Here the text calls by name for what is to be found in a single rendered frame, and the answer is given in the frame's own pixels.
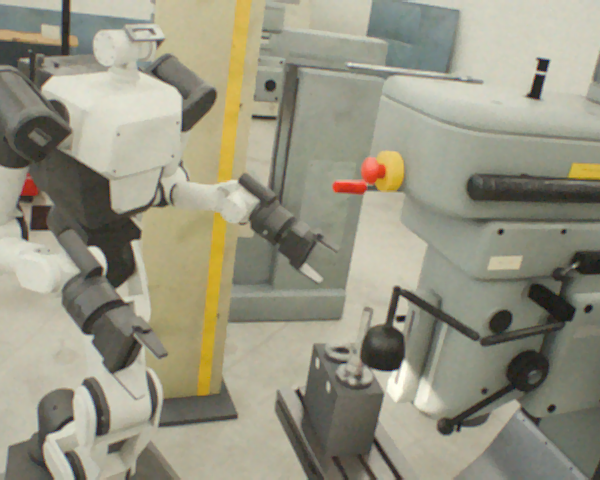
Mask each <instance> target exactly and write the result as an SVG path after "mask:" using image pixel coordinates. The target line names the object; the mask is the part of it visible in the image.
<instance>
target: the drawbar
mask: <svg viewBox="0 0 600 480"><path fill-rule="evenodd" d="M536 61H538V62H537V66H536V70H535V71H537V72H543V73H547V72H548V68H549V65H550V61H551V59H548V58H542V57H536V60H535V62H536ZM545 79H546V75H542V74H536V73H534V77H533V80H532V83H531V90H530V93H528V91H527V95H526V97H527V98H531V99H537V100H539V99H540V95H541V92H542V89H543V86H544V82H545Z"/></svg>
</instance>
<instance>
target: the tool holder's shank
mask: <svg viewBox="0 0 600 480"><path fill-rule="evenodd" d="M373 314H374V309H373V308H371V307H365V308H364V311H363V316H362V317H361V320H360V325H359V330H358V335H357V338H356V341H355V343H354V348H355V351H356V352H357V353H359V352H360V348H361V343H362V339H363V337H364V336H365V334H366V333H367V331H368V330H370V328H371V324H372V319H373Z"/></svg>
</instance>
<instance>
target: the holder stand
mask: <svg viewBox="0 0 600 480"><path fill-rule="evenodd" d="M354 343H355V342H354ZM354 343H347V342H343V341H333V342H330V343H313V348H312V354H311V359H310V365H309V371H308V376H307V382H306V388H305V393H304V399H303V402H304V404H305V407H306V409H307V412H308V415H309V417H310V420H311V423H312V425H313V427H314V430H315V432H316V435H317V438H318V440H319V443H320V446H321V448H322V451H323V453H324V456H325V457H332V456H348V455H363V454H370V453H371V449H372V445H373V440H374V436H375V432H376V428H377V423H378V419H379V415H380V411H381V407H382V403H383V399H384V395H385V393H384V391H383V389H382V388H381V386H380V384H379V382H378V381H377V379H376V377H375V375H374V374H373V372H372V370H371V368H369V367H367V366H366V370H365V375H364V378H362V379H359V380H355V379H351V378H349V377H348V376H347V375H346V374H345V369H346V364H347V359H348V354H349V349H350V348H351V347H353V346H354Z"/></svg>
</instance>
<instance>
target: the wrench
mask: <svg viewBox="0 0 600 480"><path fill-rule="evenodd" d="M344 67H346V68H348V69H353V70H363V71H373V72H382V73H392V74H402V75H411V76H421V77H431V78H440V79H445V80H450V81H460V82H463V83H470V84H480V85H483V84H484V80H481V79H473V77H471V76H464V75H453V74H451V75H447V74H438V73H437V72H432V71H419V70H410V69H400V68H391V67H382V66H372V65H363V64H354V63H344Z"/></svg>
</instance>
